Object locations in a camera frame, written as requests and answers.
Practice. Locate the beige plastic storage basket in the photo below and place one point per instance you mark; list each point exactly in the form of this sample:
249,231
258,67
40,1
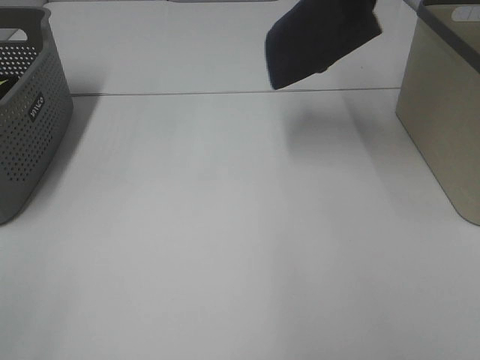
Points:
438,104

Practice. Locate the dark grey towel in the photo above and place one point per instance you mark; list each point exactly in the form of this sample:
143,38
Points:
313,35

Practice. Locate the grey perforated plastic basket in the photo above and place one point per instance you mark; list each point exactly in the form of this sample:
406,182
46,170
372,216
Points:
36,112

